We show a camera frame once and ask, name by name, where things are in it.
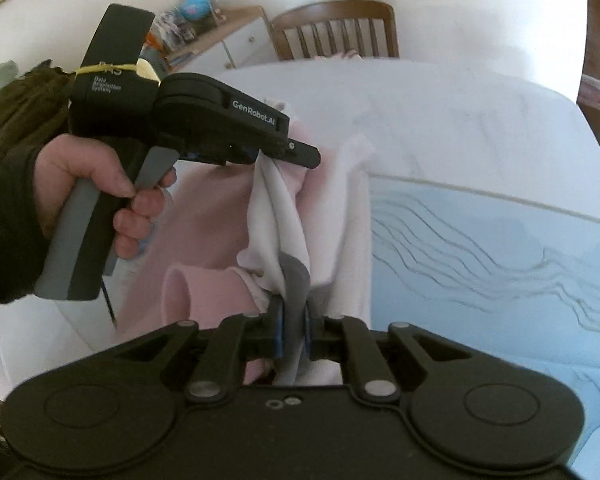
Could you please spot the pink striped seat cushion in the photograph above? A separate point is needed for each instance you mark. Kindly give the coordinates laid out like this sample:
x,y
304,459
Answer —
x,y
342,55

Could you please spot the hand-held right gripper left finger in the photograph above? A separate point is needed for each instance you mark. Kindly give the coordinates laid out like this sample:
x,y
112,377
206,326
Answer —
x,y
277,330

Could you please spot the dark brown cloth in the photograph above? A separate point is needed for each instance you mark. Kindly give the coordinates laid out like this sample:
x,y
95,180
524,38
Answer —
x,y
25,105

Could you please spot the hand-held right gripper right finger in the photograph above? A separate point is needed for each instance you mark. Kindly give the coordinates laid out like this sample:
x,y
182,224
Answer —
x,y
307,332

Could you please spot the blue globe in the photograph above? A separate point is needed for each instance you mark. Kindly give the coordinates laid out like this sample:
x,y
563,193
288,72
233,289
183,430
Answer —
x,y
194,6

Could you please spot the white sideboard with wooden top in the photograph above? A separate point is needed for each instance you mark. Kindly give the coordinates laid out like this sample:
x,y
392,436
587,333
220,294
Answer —
x,y
220,40

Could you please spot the person's left forearm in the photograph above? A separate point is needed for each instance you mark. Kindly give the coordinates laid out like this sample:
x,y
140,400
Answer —
x,y
7,230

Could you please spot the pink sweatshirt with grey sleeves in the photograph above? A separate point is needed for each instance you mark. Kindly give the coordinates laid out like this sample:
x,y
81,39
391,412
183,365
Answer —
x,y
285,220

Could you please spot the person's left hand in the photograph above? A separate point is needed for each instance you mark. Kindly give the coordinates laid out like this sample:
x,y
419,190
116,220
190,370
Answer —
x,y
85,170

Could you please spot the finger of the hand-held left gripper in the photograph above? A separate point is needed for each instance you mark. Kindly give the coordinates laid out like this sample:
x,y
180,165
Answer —
x,y
300,154

